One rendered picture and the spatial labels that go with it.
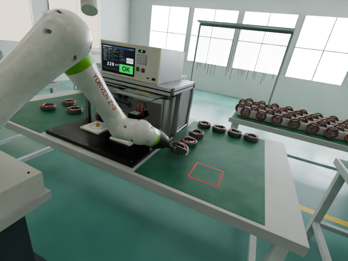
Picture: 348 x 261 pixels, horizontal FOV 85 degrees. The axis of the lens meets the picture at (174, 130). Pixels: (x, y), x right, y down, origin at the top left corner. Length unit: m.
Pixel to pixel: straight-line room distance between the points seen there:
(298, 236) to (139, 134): 0.72
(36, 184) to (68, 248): 0.87
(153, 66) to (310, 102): 6.72
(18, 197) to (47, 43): 0.54
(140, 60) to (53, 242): 1.36
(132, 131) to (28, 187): 0.41
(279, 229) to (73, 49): 0.91
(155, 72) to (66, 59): 0.70
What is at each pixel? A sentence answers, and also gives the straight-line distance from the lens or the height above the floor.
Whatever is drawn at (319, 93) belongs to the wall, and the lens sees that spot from 7.56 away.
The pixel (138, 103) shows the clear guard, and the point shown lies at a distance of 0.99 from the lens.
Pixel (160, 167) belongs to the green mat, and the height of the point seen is 0.75.
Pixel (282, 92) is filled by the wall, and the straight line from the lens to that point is 7.40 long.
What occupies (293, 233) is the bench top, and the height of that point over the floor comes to 0.75.
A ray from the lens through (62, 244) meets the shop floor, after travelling 1.71.
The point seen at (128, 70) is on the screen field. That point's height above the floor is 1.17.
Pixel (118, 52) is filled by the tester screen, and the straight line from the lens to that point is 1.34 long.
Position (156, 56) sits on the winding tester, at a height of 1.27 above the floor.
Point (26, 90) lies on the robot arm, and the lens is 0.59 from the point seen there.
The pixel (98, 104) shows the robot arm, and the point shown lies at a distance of 0.81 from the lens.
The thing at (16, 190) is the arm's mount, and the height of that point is 0.82.
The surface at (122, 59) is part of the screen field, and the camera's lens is 1.31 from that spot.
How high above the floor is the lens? 1.33
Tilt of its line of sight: 23 degrees down
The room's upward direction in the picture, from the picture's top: 8 degrees clockwise
